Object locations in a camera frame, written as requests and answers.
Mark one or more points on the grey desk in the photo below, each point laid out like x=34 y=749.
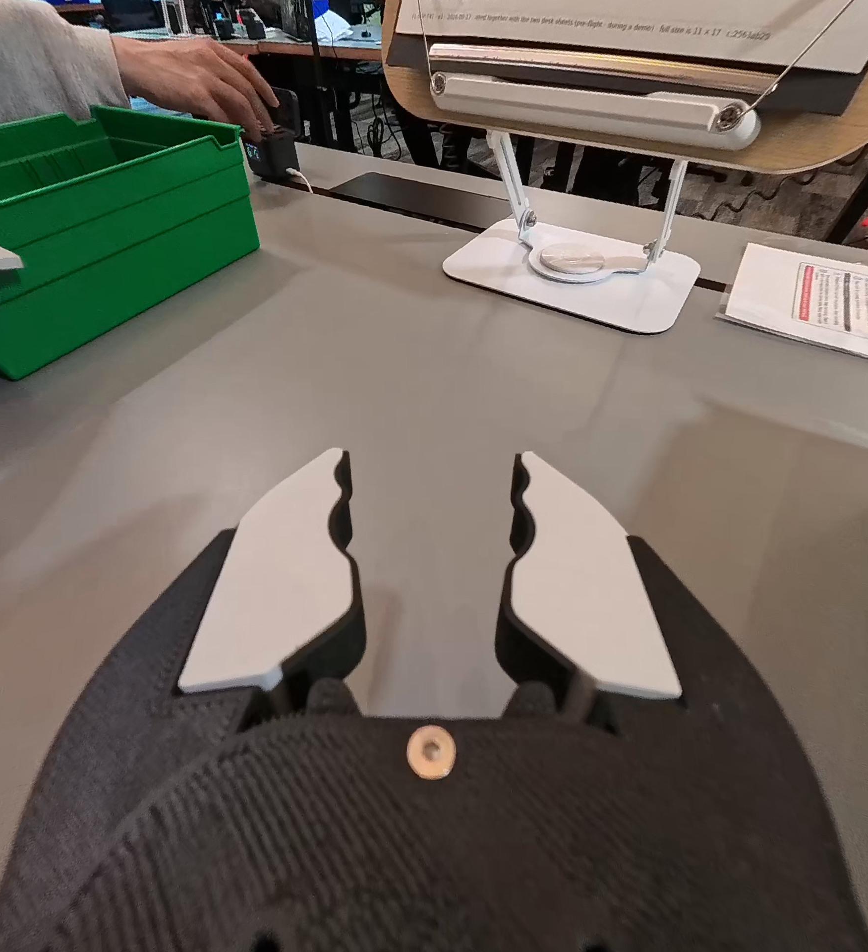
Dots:
x=441 y=387

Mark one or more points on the laminated paper sheet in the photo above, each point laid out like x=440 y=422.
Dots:
x=813 y=305

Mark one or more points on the black power cube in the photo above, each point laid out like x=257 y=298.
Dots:
x=274 y=160

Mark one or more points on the black smartphone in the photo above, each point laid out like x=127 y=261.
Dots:
x=286 y=111

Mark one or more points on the black desk panel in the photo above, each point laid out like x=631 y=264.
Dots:
x=419 y=195

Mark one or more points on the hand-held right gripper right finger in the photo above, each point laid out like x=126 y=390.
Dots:
x=590 y=602

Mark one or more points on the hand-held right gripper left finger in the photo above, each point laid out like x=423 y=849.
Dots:
x=277 y=595

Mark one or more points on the printed paper sheet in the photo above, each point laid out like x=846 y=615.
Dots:
x=627 y=30

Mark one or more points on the green plastic bin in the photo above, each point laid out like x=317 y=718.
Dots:
x=129 y=253

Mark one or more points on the long wooden table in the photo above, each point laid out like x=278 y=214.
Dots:
x=329 y=46

